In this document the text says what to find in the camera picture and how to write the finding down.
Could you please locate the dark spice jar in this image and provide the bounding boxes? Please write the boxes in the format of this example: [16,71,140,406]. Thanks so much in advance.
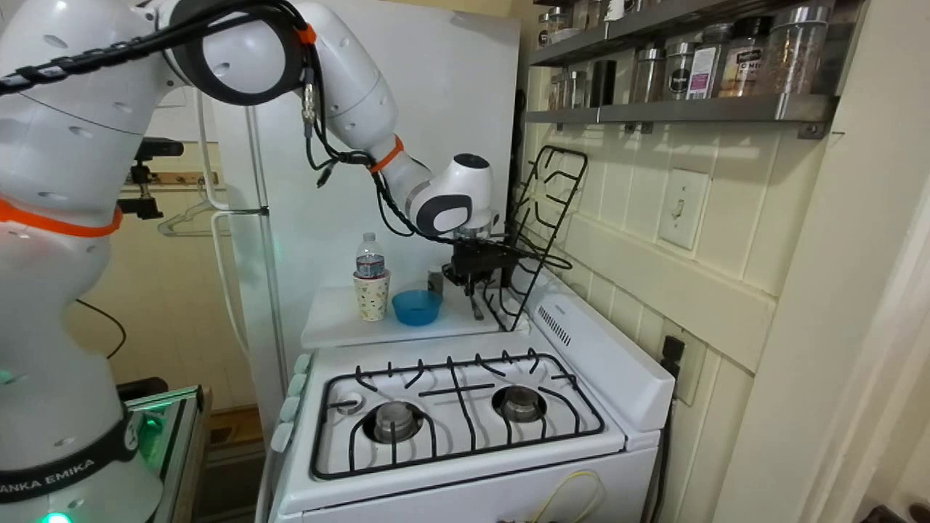
[589,55,618,111]

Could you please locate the round metal gas burner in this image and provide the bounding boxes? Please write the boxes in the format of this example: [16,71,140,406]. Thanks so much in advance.
[490,385,553,425]
[361,402,429,446]

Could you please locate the black camera on stand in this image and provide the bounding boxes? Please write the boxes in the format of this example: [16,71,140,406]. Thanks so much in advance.
[114,136,186,223]

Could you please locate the white gas stove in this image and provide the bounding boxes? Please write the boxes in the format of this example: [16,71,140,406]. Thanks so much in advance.
[256,271,678,523]

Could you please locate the robot control box green light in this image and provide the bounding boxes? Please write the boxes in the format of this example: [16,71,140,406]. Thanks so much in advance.
[114,380,211,523]

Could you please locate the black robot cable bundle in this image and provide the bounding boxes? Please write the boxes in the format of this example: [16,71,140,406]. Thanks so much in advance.
[0,0,439,245]

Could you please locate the black mounted stove grate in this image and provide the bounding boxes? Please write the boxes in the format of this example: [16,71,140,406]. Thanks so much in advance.
[309,350,611,483]

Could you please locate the cream light switch plate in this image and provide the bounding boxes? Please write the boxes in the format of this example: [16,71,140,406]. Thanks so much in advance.
[656,170,712,254]

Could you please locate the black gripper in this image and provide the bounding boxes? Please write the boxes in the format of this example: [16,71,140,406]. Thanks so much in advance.
[441,235,518,309]

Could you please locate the clear plastic water bottle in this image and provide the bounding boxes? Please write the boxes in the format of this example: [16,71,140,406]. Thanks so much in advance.
[351,229,388,286]

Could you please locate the steel spice shelf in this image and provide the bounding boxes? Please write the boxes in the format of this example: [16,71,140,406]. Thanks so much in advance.
[526,0,869,71]
[519,93,839,140]

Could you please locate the dotted paper cup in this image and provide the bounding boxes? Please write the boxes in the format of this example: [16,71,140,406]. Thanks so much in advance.
[351,273,391,326]

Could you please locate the cream wall outlet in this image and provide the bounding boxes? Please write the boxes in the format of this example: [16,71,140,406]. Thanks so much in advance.
[659,332,708,406]

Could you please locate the blue plastic bowl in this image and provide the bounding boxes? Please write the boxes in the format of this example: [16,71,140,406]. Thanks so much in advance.
[388,289,445,329]

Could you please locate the black plug and power cable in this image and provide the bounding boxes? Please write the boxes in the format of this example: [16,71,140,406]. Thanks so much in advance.
[641,334,689,523]

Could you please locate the white refrigerator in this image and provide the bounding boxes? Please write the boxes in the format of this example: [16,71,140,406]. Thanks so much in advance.
[192,0,522,411]

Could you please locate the glass spice jar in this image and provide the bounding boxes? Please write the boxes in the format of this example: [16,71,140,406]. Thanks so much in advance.
[720,14,774,98]
[534,4,567,47]
[774,4,836,97]
[683,39,727,103]
[627,42,665,108]
[663,39,691,104]
[561,65,593,111]

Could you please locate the black loose stove grate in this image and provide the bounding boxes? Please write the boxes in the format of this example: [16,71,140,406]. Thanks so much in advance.
[479,143,593,334]

